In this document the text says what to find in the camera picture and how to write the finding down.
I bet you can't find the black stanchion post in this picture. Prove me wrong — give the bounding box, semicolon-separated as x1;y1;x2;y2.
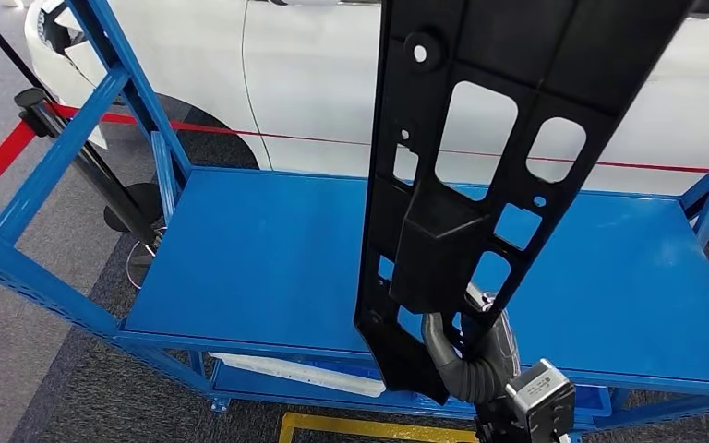
13;87;167;249

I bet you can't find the blue metal shelf rack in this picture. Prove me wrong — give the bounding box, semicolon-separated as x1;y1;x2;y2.
0;0;709;432

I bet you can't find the black plastic frame part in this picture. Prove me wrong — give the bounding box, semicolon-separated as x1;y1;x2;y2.
354;0;695;408

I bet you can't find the yellow floor tape square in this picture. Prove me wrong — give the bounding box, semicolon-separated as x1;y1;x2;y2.
278;411;479;443

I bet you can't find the white plastic bin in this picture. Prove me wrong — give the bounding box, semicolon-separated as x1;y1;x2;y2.
207;351;388;400

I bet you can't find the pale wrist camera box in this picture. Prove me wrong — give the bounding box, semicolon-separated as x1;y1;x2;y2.
504;359;577;443

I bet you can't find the white car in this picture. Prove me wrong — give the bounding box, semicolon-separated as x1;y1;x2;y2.
24;0;709;247

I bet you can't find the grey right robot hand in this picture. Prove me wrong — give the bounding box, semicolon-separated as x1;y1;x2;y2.
420;282;523;381

